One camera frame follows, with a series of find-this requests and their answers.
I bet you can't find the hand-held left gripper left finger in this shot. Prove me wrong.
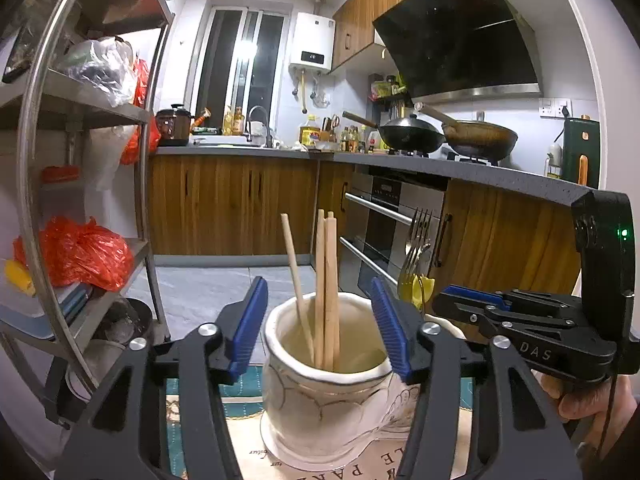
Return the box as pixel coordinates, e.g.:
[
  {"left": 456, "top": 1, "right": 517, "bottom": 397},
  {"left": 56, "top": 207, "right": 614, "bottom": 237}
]
[{"left": 54, "top": 276, "right": 269, "bottom": 480}]

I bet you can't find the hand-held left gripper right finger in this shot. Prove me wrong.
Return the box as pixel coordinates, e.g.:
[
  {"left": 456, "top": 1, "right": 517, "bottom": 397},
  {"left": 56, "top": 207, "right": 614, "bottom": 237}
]
[{"left": 370, "top": 277, "right": 583, "bottom": 480}]

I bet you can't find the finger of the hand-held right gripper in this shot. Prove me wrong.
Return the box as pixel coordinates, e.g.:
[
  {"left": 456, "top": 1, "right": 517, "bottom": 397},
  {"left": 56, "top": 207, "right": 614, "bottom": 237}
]
[
  {"left": 442, "top": 284, "right": 583, "bottom": 313},
  {"left": 431, "top": 292, "right": 506, "bottom": 333}
]

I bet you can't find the yellow-handled utensil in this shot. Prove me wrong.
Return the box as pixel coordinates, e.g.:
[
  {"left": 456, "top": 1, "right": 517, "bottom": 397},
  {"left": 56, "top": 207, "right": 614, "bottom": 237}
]
[{"left": 397, "top": 272, "right": 437, "bottom": 311}]

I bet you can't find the gold-toned metal fork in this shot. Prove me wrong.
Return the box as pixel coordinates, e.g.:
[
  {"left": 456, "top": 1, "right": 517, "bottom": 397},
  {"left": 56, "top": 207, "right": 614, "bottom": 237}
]
[{"left": 398, "top": 242, "right": 432, "bottom": 288}]

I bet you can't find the silver fork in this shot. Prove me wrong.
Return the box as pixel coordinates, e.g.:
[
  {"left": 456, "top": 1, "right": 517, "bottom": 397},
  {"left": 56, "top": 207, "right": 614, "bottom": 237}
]
[{"left": 406, "top": 207, "right": 435, "bottom": 281}]

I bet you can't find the white floral ceramic utensil holder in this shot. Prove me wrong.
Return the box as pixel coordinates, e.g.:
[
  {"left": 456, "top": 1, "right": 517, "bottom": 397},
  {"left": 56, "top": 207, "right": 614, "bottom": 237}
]
[{"left": 260, "top": 294, "right": 468, "bottom": 472}]

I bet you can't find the person's right hand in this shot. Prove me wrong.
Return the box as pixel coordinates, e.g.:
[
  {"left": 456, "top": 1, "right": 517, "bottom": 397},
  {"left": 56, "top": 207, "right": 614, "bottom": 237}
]
[{"left": 540, "top": 370, "right": 638, "bottom": 461}]

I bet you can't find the printed quilted placemat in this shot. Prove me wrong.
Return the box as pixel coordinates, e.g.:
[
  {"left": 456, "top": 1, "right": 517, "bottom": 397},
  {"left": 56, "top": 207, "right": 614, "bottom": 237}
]
[{"left": 165, "top": 377, "right": 476, "bottom": 480}]

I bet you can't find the built-in steel oven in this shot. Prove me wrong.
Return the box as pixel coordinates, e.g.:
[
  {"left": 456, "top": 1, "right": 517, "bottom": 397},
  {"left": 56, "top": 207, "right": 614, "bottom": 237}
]
[{"left": 339, "top": 170, "right": 448, "bottom": 301}]

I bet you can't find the black pot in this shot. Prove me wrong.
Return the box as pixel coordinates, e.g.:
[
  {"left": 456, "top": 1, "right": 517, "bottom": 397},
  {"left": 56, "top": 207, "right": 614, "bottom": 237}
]
[{"left": 90, "top": 297, "right": 156, "bottom": 346}]

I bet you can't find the dark green appliance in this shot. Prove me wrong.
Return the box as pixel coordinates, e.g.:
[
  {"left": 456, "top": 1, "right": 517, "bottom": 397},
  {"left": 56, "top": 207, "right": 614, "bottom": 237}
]
[{"left": 561, "top": 116, "right": 601, "bottom": 186}]

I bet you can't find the brown wok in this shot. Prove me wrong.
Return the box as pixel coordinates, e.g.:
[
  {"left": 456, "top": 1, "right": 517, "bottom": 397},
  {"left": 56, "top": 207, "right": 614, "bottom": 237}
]
[{"left": 414, "top": 101, "right": 519, "bottom": 158}]

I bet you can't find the black wok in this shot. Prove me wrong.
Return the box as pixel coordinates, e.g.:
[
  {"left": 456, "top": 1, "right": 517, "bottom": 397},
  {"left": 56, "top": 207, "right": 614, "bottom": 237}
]
[{"left": 342, "top": 110, "right": 447, "bottom": 153}]

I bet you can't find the stack of plastic trays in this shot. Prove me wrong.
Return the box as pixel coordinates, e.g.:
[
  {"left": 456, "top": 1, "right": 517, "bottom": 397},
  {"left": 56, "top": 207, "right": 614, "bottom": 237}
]
[{"left": 0, "top": 280, "right": 96, "bottom": 341}]

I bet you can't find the large red plastic bag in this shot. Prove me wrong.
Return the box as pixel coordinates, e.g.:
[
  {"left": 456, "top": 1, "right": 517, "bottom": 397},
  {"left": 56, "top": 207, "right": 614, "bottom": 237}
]
[{"left": 12, "top": 216, "right": 136, "bottom": 292}]

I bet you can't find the row of sauce bottles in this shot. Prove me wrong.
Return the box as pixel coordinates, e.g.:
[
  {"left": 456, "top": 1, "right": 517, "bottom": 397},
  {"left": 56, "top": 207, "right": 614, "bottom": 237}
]
[{"left": 340, "top": 125, "right": 383, "bottom": 155}]

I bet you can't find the yellow cooking oil bottle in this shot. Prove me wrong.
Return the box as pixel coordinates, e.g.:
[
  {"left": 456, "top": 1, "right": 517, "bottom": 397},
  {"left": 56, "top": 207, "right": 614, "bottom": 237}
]
[{"left": 298, "top": 114, "right": 323, "bottom": 148}]

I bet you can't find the knife block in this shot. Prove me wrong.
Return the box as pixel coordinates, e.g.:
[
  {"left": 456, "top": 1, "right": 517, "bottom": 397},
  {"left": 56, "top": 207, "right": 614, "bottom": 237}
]
[{"left": 320, "top": 114, "right": 342, "bottom": 146}]

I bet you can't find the kitchen faucet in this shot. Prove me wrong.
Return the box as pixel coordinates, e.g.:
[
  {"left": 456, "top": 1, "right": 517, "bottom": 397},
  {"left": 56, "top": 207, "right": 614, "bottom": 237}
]
[{"left": 244, "top": 105, "right": 273, "bottom": 148}]

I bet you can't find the dark red pressure cooker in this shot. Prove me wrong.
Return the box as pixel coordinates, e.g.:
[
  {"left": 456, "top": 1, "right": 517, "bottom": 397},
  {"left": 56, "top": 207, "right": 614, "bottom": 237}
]
[{"left": 155, "top": 104, "right": 196, "bottom": 147}]

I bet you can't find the small red plastic bag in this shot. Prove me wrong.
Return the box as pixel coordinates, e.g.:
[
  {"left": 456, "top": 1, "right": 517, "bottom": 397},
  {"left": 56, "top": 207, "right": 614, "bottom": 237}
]
[{"left": 119, "top": 57, "right": 162, "bottom": 166}]

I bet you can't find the yellow packet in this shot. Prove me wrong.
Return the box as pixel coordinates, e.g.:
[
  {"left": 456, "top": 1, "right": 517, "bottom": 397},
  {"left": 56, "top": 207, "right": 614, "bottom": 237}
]
[{"left": 4, "top": 259, "right": 38, "bottom": 297}]

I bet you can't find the plastic container orange lid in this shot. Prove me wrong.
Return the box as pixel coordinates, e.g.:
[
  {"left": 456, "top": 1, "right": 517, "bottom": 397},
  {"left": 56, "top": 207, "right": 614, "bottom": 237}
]
[{"left": 40, "top": 165, "right": 86, "bottom": 221}]

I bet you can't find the black range hood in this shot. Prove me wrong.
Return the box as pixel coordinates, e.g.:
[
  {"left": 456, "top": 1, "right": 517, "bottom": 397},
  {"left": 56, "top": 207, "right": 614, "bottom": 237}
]
[{"left": 371, "top": 0, "right": 543, "bottom": 106}]

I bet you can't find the metal shelf rack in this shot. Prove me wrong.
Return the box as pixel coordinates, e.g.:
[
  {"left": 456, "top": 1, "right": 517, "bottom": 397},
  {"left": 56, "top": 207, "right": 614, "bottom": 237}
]
[{"left": 0, "top": 0, "right": 176, "bottom": 431}]

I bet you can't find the kitchen window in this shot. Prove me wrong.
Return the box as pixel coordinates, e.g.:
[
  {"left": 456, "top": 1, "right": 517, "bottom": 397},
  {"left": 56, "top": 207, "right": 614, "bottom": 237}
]
[{"left": 192, "top": 5, "right": 291, "bottom": 126}]

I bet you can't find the white water heater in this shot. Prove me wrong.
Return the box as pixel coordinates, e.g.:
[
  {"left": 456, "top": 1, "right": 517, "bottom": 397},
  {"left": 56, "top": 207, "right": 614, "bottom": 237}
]
[{"left": 289, "top": 11, "right": 337, "bottom": 73}]

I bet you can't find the clear plastic bag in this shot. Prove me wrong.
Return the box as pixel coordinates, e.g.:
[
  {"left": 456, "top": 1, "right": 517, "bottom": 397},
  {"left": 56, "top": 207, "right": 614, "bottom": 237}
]
[{"left": 55, "top": 36, "right": 138, "bottom": 108}]

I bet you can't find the black cable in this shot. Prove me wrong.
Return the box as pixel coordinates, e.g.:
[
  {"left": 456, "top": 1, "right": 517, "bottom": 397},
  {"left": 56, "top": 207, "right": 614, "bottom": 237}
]
[{"left": 597, "top": 375, "right": 617, "bottom": 466}]

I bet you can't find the white wall socket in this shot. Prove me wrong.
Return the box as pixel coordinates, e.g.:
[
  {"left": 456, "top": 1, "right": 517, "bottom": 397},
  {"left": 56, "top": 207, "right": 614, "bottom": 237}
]
[{"left": 539, "top": 97, "right": 573, "bottom": 118}]

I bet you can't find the curved steel tube frame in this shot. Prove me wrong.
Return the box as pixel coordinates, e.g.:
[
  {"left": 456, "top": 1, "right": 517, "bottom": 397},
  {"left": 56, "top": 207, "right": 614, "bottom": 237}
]
[{"left": 15, "top": 0, "right": 103, "bottom": 391}]

